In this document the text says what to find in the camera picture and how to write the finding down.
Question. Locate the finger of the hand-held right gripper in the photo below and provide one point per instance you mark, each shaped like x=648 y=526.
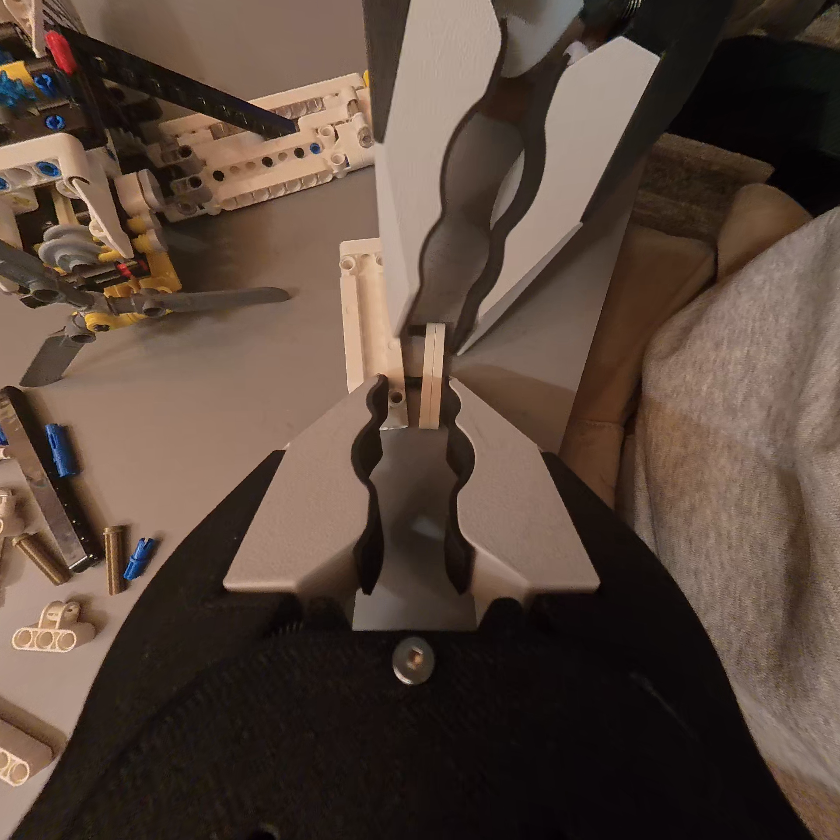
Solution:
x=590 y=131
x=426 y=98

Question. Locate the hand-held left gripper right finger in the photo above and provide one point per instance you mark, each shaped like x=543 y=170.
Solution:
x=518 y=525

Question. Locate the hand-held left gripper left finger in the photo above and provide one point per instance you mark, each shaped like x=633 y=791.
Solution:
x=308 y=525

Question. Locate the short white lego beam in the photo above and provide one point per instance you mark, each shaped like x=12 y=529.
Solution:
x=433 y=380

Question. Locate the white lego panel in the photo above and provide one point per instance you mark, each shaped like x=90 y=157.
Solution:
x=364 y=315

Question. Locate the blue lego pin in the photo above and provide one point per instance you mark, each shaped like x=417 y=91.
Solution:
x=140 y=558
x=61 y=450

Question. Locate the tan lego axle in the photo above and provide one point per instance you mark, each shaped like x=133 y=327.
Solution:
x=40 y=559
x=115 y=561

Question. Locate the black lego beam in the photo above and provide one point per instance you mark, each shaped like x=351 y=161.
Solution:
x=39 y=472

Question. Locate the white T-shaped lego piece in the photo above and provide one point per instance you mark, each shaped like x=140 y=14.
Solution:
x=46 y=638

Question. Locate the long white lego beam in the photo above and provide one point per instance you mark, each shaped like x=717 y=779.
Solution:
x=26 y=728

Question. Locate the lego helicopter model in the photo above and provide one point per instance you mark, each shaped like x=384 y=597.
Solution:
x=65 y=164

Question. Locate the person's right hand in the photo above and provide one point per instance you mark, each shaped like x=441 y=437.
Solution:
x=506 y=98

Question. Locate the brown woven chair seat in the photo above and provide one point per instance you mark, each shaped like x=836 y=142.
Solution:
x=695 y=177

